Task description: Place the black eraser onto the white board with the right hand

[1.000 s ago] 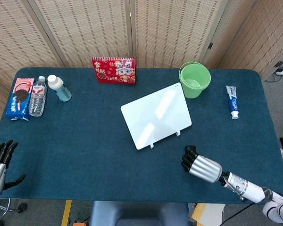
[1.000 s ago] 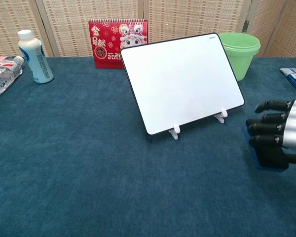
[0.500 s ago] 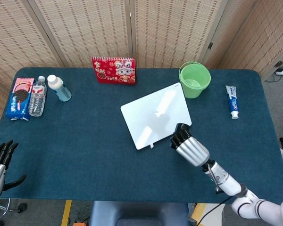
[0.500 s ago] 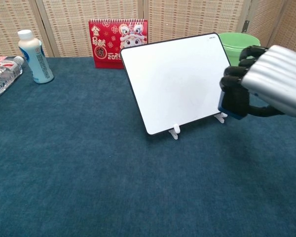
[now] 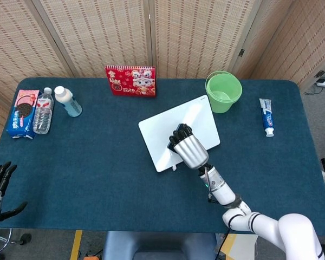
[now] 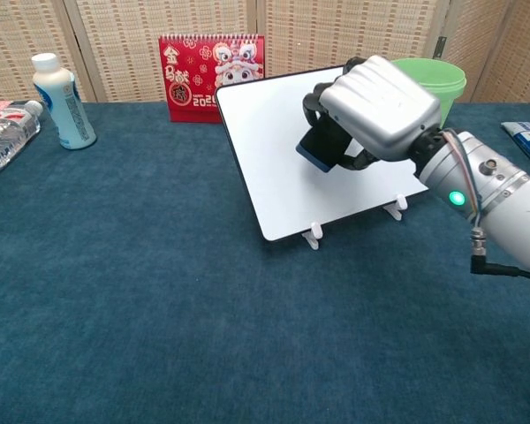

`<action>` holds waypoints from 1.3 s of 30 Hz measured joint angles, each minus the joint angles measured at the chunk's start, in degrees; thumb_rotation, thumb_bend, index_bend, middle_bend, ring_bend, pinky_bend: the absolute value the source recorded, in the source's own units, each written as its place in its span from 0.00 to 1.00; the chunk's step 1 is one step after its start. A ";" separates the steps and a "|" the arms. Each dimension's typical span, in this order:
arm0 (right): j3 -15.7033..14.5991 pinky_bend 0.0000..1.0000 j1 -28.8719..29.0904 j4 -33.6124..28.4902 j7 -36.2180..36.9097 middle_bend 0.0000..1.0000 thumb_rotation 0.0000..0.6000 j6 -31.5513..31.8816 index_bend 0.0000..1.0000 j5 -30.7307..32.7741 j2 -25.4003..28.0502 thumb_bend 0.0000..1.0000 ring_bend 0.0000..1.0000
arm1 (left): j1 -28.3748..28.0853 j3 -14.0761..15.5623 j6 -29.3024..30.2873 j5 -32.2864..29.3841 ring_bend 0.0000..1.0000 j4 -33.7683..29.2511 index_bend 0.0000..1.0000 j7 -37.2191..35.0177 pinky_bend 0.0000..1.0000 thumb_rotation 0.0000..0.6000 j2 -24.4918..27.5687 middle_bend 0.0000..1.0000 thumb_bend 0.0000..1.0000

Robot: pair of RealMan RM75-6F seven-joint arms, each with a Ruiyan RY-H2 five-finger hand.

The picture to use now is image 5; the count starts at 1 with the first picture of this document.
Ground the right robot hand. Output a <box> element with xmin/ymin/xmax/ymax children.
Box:
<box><xmin>167</xmin><ymin>123</ymin><xmax>210</xmax><ymax>170</ymax></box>

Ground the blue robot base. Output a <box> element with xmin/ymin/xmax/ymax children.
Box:
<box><xmin>102</xmin><ymin>231</ymin><xmax>218</xmax><ymax>260</ymax></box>

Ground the white board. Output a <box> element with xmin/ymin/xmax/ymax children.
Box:
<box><xmin>138</xmin><ymin>94</ymin><xmax>221</xmax><ymax>173</ymax></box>

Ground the black caster wheel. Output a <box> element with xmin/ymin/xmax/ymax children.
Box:
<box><xmin>19</xmin><ymin>233</ymin><xmax>33</xmax><ymax>246</ymax></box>

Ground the green plastic bucket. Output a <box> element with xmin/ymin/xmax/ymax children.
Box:
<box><xmin>205</xmin><ymin>70</ymin><xmax>243</xmax><ymax>114</ymax></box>

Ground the blue pink cookie box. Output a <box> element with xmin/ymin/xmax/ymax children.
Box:
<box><xmin>6</xmin><ymin>89</ymin><xmax>41</xmax><ymax>140</ymax></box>

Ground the blue white toothpaste tube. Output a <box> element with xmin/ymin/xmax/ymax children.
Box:
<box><xmin>258</xmin><ymin>97</ymin><xmax>275</xmax><ymax>138</ymax></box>

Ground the red desk calendar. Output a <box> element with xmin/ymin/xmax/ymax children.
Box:
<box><xmin>105</xmin><ymin>65</ymin><xmax>157</xmax><ymax>98</ymax></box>

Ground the clear water bottle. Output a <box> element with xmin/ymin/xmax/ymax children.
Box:
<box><xmin>32</xmin><ymin>87</ymin><xmax>55</xmax><ymax>135</ymax></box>

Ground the blue felt table mat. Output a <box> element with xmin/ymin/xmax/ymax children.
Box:
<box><xmin>0</xmin><ymin>77</ymin><xmax>325</xmax><ymax>236</ymax></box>

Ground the yellow paper sheet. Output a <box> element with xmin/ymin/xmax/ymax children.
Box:
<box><xmin>216</xmin><ymin>233</ymin><xmax>259</xmax><ymax>260</ymax></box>

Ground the woven folding screen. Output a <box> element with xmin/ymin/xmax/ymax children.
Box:
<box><xmin>0</xmin><ymin>0</ymin><xmax>325</xmax><ymax>163</ymax></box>

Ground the white milk drink bottle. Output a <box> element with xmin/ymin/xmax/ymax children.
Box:
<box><xmin>54</xmin><ymin>86</ymin><xmax>83</xmax><ymax>118</ymax></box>

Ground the chrome stool base ring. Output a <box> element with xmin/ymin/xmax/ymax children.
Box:
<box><xmin>0</xmin><ymin>227</ymin><xmax>13</xmax><ymax>258</ymax></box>

